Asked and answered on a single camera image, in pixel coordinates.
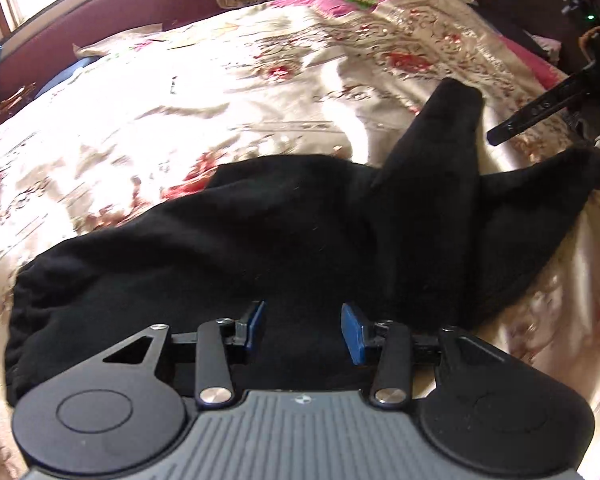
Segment black device with green light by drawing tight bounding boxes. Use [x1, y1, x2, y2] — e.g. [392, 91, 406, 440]
[560, 0, 598, 28]

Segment blue pillow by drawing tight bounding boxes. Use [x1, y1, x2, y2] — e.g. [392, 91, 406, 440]
[34, 56, 102, 97]

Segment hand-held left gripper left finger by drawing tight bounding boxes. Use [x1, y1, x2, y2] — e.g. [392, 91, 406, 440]
[102, 301, 267, 407]

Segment cream pillow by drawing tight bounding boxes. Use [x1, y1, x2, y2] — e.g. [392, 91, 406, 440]
[74, 24, 167, 59]

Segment wooden rack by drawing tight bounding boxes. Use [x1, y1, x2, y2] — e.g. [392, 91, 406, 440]
[0, 82, 37, 117]

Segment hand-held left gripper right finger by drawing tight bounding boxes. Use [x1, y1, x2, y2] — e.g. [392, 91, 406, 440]
[341, 302, 486, 407]

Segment maroon padded headboard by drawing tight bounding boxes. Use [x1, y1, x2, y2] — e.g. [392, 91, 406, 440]
[0, 0, 231, 106]

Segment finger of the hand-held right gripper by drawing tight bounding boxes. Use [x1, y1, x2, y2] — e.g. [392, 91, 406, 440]
[486, 67, 598, 147]

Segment black pants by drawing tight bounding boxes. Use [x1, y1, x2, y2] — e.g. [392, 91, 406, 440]
[4, 77, 600, 408]

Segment floral satin bedspread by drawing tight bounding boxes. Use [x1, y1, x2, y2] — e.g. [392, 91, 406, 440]
[0, 0, 600, 480]

